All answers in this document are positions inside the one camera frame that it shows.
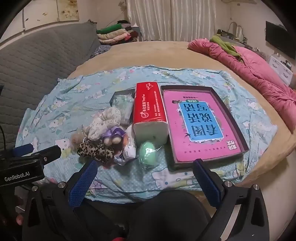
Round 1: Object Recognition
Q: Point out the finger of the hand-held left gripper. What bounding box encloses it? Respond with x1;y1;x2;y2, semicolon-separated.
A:
14;145;62;166
0;143;35;160

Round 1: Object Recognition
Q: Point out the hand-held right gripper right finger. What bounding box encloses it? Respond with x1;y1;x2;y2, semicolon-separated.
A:
192;159;270;241

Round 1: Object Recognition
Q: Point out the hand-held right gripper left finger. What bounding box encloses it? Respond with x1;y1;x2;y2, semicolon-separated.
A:
22;160;99;241

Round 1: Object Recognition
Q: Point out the beige pompom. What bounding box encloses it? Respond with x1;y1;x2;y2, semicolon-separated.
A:
70;132;87;151

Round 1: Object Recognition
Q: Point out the dark shallow box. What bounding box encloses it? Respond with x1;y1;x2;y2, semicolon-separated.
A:
160;85;250;172

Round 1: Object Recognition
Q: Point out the leopard print scrunchie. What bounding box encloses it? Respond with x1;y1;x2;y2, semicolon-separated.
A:
77;139;115;165

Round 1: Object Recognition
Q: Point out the plush bear with purple bow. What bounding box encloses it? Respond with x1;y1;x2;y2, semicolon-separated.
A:
103;126;126;151

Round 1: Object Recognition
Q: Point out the white blue snack packet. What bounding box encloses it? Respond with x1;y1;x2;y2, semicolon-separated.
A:
116;123;139;166

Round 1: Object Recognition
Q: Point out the floral plush toy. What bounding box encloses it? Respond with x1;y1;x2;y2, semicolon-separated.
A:
88;107;122;141

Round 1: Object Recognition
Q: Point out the green soft ball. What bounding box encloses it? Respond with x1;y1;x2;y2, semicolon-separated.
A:
137;141;162;167

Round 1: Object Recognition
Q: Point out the green printed tissue packet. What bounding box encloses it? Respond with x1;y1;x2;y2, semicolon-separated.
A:
113;94;135;126

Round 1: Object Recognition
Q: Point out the small dark box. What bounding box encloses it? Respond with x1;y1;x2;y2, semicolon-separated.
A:
110;91;137;127

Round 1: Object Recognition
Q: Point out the person's left hand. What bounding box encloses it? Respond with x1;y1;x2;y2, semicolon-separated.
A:
14;213;25;226

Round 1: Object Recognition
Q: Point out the blue cartoon printed blanket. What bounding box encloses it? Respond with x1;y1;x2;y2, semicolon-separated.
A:
15;65;278;203

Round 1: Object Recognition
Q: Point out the pink picture book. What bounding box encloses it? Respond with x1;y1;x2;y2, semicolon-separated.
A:
163;90;243;164

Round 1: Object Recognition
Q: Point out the grey quilted sofa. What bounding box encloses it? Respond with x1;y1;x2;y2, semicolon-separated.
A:
0;21;102;151

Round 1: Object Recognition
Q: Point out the red tissue pack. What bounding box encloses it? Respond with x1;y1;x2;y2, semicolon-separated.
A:
132;82;169;145

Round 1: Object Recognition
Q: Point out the dark floral cloth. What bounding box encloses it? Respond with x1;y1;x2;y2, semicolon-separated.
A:
90;44;111;58

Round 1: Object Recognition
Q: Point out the pink quilt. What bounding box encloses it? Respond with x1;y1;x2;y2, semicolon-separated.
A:
188;38;296;131

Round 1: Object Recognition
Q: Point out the stack of folded clothes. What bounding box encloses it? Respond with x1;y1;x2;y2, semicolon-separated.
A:
96;20;140;45

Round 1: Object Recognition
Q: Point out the white drawer cabinet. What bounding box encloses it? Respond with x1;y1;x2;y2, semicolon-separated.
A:
268;52;294;85

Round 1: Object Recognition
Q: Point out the beige round bed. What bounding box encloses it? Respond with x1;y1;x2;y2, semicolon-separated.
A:
67;40;296;209

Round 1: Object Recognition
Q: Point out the green cloth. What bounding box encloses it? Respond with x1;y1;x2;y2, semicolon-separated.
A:
209;35;242;62

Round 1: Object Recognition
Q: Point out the cluttered side table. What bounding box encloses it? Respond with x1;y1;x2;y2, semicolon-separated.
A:
216;29;257;49

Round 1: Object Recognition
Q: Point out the white curtain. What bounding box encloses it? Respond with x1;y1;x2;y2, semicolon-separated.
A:
126;0;216;42

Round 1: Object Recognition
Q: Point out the black cable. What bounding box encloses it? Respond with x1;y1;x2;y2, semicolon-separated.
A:
0;125;6;151

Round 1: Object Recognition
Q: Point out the wall painting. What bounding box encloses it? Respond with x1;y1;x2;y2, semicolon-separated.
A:
23;0;126;28

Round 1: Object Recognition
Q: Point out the black wall television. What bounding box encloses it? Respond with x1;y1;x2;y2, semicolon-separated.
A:
265;21;296;58

